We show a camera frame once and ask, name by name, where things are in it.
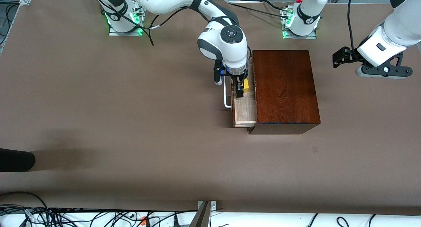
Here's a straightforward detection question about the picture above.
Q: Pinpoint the wooden drawer with white handle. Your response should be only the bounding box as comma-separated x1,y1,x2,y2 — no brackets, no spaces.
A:
224,64,258,128

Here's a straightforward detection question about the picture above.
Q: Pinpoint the dark brown wooden cabinet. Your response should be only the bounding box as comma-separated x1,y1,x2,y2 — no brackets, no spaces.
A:
247,50,321,135

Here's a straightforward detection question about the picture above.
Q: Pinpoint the dark slanted bar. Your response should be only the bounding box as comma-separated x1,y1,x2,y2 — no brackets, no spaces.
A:
189,201,211,227

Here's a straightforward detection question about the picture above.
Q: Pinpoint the black cylinder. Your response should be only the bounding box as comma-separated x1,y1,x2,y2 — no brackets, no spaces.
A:
0,148,36,172

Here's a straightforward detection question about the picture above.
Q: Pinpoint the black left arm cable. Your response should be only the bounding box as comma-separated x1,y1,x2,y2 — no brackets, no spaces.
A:
347,0,358,55

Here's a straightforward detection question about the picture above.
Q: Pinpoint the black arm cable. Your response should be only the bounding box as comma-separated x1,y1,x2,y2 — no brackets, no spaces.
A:
94,0,211,46
347,0,358,55

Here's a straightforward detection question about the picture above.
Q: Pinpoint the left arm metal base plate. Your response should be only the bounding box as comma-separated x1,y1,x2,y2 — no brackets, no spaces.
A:
282,10,318,40

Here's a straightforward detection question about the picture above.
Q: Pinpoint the black cable on table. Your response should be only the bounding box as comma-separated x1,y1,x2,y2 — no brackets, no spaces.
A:
229,2,290,18

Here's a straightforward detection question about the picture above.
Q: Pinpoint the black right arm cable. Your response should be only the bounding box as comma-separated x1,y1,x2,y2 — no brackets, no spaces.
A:
94,0,211,46

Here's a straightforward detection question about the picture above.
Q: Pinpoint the small metal bracket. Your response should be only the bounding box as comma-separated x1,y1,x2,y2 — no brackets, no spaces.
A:
197,201,217,217

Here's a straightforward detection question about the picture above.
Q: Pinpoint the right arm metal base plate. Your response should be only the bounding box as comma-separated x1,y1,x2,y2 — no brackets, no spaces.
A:
109,22,144,37

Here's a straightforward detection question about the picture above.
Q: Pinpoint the black arched cable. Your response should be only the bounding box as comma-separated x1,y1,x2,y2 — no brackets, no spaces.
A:
0,191,50,217

